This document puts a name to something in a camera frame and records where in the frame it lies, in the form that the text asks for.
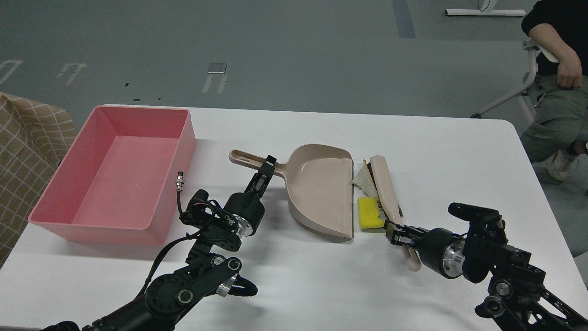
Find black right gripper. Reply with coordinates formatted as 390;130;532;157
385;222;464;279

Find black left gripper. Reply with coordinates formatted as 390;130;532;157
223;155;277;237

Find beige hand brush black bristles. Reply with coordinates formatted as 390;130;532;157
369;155;422;272

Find yellow green sponge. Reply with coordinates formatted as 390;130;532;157
357;197;385;230

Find beige plastic dustpan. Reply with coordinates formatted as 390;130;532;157
228;144;355;243

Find triangular toast slice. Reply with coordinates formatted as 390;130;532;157
351;160;379;198

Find seated person's forearm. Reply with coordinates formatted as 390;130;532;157
528;23;580;63

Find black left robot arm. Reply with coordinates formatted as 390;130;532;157
83;156;277;331

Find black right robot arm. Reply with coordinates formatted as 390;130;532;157
384;202;588;331

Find pink plastic bin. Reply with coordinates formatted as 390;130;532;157
28;105;197;245

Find seated person's hand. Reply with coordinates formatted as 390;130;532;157
557;56;582;89

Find silver floor socket plate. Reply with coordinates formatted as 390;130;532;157
207;63;227;74

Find white table base bar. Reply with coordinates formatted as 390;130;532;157
445;9;526;17

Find beige checkered cloth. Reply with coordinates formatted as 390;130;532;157
0;93;76;264

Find seated person in green trousers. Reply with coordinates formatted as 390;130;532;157
520;0;588;182

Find white frame chair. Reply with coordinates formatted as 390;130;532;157
471;38;561;125

